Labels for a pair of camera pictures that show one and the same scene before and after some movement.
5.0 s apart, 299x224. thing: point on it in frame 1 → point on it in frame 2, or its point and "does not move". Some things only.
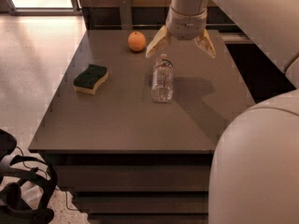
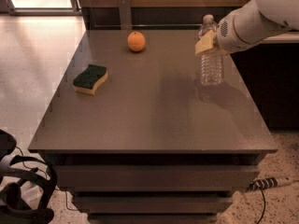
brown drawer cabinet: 133,135 does not move
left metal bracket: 125,12 does not move
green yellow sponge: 87,82 does not move
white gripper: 186,27 → 226,36
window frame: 9,6 does not move
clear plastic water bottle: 163,80 → 210,63
